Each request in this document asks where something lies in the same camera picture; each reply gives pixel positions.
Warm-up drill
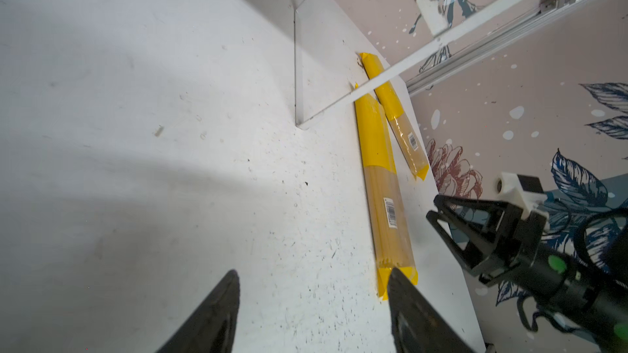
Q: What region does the yellow pasta bag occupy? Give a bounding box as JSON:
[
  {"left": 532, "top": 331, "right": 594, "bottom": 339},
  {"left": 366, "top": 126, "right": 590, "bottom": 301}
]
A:
[
  {"left": 375, "top": 81, "right": 429, "bottom": 181},
  {"left": 354, "top": 94, "right": 418, "bottom": 301}
]

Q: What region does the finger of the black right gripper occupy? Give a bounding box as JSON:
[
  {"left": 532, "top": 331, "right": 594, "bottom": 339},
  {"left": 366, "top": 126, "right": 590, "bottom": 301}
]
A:
[
  {"left": 427, "top": 208, "right": 510, "bottom": 277},
  {"left": 433, "top": 194, "right": 520, "bottom": 235}
]

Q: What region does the white two-tier shelf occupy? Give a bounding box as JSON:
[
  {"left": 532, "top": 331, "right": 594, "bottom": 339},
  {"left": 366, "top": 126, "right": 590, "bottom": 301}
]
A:
[{"left": 274, "top": 0, "right": 590, "bottom": 131}]

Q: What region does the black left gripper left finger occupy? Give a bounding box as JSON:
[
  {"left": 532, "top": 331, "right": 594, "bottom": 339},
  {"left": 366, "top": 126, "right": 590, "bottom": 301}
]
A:
[{"left": 157, "top": 270, "right": 240, "bottom": 353}]

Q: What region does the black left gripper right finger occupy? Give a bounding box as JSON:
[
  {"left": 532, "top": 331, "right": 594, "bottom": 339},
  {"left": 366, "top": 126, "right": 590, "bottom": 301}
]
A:
[{"left": 388, "top": 268, "right": 472, "bottom": 353}]

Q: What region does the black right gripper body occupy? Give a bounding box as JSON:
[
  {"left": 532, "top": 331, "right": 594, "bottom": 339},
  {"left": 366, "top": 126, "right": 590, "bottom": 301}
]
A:
[{"left": 479, "top": 208, "right": 627, "bottom": 352}]

